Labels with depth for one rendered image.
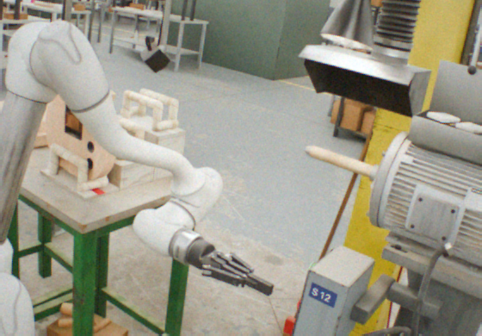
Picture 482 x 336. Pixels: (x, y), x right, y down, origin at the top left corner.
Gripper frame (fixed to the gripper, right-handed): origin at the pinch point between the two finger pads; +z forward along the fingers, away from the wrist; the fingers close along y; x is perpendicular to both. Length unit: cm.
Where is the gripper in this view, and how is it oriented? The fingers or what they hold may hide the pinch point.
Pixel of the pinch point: (259, 284)
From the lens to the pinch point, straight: 127.4
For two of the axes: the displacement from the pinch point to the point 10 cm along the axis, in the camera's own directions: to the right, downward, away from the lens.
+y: -5.7, 1.8, -8.0
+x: 1.6, -9.3, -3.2
